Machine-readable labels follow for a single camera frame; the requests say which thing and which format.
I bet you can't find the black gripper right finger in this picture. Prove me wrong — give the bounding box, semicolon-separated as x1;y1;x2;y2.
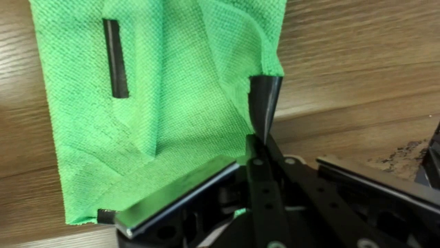
248;74;282;143

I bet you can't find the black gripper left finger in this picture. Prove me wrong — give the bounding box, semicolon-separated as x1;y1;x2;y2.
98;157;239;240

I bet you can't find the green microfiber cloth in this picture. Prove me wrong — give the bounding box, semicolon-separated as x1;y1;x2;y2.
29;0;286;224

